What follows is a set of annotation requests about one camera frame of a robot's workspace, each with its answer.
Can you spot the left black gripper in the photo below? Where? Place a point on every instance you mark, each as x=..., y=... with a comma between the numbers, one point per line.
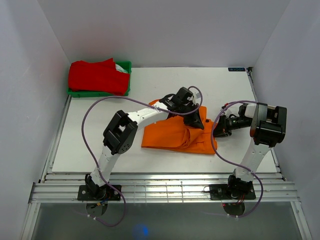
x=195, y=121

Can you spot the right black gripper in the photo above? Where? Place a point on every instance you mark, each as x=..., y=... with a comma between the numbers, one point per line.
x=221, y=129

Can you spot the orange trousers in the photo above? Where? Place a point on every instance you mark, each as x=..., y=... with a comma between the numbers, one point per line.
x=172, y=135

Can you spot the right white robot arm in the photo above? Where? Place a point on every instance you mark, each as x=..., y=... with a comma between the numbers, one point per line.
x=267, y=128

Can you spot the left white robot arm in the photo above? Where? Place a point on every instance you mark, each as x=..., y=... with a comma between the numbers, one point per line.
x=120, y=133

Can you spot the red folded trousers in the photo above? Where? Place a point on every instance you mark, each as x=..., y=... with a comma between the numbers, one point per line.
x=101, y=76

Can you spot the blue logo sticker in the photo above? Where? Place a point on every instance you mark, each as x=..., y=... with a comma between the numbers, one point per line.
x=236, y=69

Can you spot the green plastic tray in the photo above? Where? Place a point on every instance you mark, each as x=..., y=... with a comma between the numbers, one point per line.
x=123, y=66

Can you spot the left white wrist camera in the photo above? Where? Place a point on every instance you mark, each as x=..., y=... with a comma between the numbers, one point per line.
x=197, y=97

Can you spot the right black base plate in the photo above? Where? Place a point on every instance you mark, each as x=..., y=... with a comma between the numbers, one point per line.
x=224, y=191

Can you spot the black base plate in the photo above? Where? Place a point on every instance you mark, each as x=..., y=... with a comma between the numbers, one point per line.
x=224, y=191
x=112, y=193

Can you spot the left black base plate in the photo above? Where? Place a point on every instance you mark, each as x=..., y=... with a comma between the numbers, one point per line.
x=112, y=193

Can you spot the aluminium rail frame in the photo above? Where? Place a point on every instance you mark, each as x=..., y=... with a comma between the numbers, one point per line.
x=159, y=188

